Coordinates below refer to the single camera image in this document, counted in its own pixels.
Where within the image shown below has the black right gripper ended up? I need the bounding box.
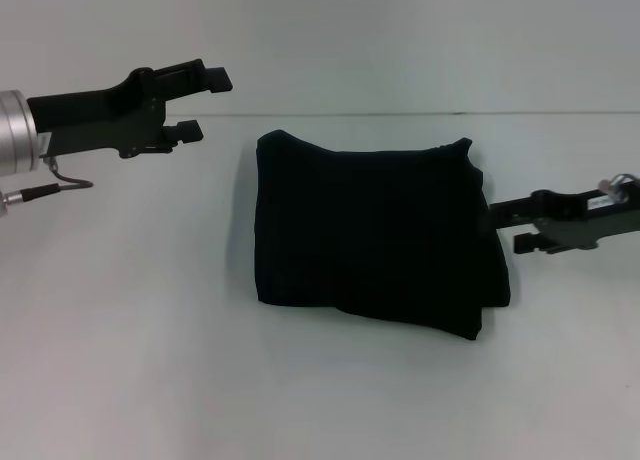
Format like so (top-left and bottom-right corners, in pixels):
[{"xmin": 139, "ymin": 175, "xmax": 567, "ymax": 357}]
[{"xmin": 487, "ymin": 174, "xmax": 640, "ymax": 256}]

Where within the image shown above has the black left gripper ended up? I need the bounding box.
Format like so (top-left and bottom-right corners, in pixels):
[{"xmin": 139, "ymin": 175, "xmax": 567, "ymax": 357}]
[{"xmin": 27, "ymin": 58, "xmax": 235, "ymax": 161}]

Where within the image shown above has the black t-shirt with white print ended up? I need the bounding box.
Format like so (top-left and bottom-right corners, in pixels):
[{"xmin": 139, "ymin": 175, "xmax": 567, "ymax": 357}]
[{"xmin": 252, "ymin": 128, "xmax": 512, "ymax": 342}]

